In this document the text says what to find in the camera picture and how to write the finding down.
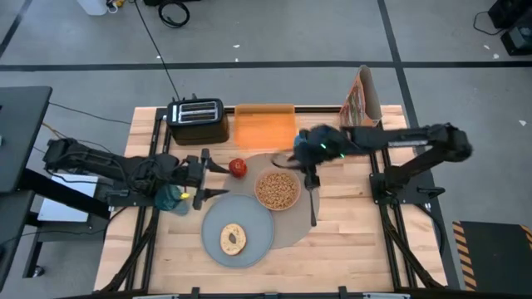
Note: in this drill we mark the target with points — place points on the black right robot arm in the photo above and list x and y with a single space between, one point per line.
399 135

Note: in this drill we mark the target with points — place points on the grey round plate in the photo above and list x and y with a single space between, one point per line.
253 216

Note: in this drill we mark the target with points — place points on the white paper sheet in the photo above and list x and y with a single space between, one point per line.
62 209

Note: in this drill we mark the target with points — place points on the white container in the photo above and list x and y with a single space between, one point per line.
91 6

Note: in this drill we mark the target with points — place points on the black aluminium table frame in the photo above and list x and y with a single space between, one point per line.
320 109

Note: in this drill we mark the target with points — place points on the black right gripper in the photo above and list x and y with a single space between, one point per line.
311 158

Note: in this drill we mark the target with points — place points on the red yellow apple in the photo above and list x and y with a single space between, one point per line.
238 168

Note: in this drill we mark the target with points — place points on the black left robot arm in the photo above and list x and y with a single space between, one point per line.
95 160

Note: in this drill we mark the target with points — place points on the black equipment case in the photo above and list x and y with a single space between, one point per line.
519 39
513 10

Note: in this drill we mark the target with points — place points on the hazard striped black mat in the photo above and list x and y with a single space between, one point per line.
494 257

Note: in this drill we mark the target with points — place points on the grey round placemat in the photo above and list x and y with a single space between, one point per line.
295 226

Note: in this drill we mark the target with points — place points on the black diagonal beam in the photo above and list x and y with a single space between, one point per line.
62 193

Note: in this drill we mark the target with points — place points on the colourful cereal box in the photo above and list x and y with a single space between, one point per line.
370 99

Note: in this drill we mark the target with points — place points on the black desk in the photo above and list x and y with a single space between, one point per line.
21 133

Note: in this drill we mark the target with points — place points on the black rolling stand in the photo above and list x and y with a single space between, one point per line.
62 234

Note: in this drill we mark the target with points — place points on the pink bowl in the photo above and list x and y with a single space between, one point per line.
277 209

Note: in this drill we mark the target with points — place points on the bagel half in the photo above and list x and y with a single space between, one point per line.
224 246

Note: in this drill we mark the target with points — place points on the teal faceted plastic cup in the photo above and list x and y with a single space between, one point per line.
168 202

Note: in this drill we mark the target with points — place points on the black toaster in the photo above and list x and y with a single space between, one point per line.
199 128

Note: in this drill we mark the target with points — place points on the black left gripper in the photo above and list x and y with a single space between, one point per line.
195 176

